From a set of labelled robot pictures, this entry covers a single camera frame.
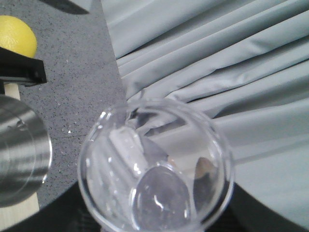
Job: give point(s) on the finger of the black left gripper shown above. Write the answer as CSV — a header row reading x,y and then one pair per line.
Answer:
x,y
18,69

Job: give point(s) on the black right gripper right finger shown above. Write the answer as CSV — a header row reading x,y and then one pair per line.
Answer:
x,y
246,214

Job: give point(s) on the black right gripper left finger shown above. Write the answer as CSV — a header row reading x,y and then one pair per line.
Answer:
x,y
67,213

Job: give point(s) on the steel double jigger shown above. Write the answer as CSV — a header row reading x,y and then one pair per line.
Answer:
x,y
25,150

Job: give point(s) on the small glass beaker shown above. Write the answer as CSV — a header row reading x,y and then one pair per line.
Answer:
x,y
155,166

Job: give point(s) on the yellow lemon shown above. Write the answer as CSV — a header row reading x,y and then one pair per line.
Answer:
x,y
17,36

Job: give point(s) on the light wooden cutting board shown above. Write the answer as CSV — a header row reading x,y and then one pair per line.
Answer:
x,y
17,198

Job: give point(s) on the grey curtain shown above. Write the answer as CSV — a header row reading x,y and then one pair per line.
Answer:
x,y
244,63

